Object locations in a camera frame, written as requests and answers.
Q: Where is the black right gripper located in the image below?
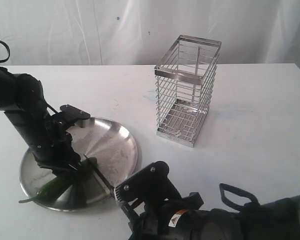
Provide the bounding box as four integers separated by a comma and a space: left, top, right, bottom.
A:
109, 185, 204, 240

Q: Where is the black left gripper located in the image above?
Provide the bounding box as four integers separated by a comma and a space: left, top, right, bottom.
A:
30, 114, 83, 185

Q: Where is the black handled knife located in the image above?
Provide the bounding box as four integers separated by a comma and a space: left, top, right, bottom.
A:
83, 154, 112, 193

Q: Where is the green cucumber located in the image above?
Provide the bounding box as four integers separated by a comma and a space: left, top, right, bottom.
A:
18, 159, 92, 207

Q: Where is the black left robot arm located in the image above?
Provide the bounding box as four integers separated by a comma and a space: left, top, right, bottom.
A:
0, 68, 90, 181

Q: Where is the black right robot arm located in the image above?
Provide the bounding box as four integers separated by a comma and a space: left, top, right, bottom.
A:
114, 183, 300, 240

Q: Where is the round steel plate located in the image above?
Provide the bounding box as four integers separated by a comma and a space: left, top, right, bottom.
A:
19, 116, 143, 212

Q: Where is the white backdrop curtain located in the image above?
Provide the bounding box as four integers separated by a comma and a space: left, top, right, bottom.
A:
0, 0, 300, 65

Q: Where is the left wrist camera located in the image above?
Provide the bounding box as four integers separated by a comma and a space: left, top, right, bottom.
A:
52, 104, 91, 131

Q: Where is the chrome wire utensil rack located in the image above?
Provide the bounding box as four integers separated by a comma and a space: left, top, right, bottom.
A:
154, 35, 222, 147

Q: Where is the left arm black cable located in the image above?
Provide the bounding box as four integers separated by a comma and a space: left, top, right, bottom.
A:
0, 38, 11, 68

